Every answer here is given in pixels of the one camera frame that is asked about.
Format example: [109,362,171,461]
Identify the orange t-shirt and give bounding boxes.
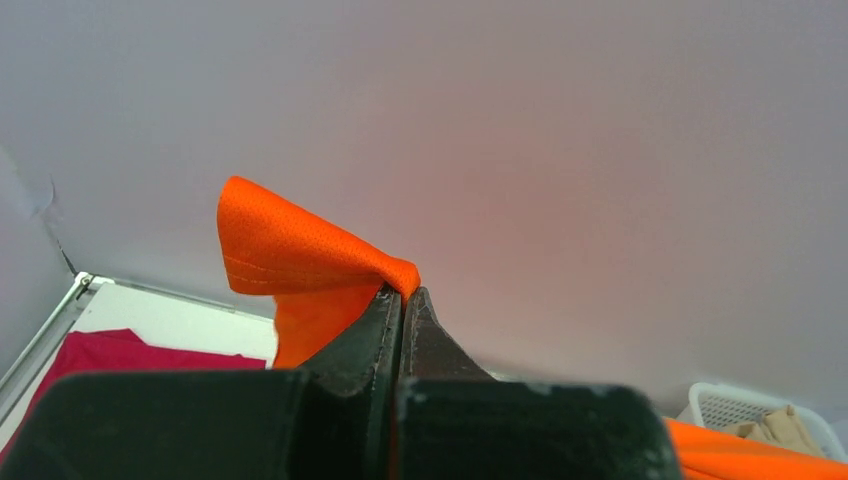
[216,176,421,369]

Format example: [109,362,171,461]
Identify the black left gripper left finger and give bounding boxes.
[298,285,403,479]

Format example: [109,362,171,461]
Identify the folded red t-shirt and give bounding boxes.
[0,328,268,465]

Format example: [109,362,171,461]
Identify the white plastic laundry basket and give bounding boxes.
[676,382,847,463]

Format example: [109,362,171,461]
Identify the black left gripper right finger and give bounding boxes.
[397,287,494,383]

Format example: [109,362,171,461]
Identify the beige crumpled t-shirt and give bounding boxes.
[722,405,827,458]

